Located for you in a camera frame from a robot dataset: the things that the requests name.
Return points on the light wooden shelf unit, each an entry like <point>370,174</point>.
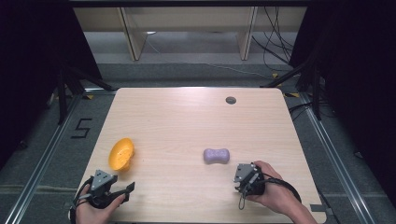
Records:
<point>186,18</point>

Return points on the person's right hand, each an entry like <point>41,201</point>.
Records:
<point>275,194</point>

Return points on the purple soap bar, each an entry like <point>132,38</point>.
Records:
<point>216,155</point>

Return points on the person's left hand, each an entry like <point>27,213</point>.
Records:
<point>95,214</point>

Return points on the black curtain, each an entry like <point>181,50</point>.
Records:
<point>34,62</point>
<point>361,77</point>

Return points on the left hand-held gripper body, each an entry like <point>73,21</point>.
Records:
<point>101,181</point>

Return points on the yellow black hazard tape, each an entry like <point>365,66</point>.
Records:
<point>89,96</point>
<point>291,95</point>
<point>275,75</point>

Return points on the grey tape strip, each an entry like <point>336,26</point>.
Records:
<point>318,207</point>

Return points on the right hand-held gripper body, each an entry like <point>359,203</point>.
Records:
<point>247,177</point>

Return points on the yellow soap dish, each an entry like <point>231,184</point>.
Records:
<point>121,154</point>

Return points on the grey table grommet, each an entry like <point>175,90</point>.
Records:
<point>230,100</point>

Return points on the black metal stand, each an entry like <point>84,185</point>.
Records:
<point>62,93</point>
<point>316,93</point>

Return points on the aluminium floor rail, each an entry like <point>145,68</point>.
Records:
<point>336,161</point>
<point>40,165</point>

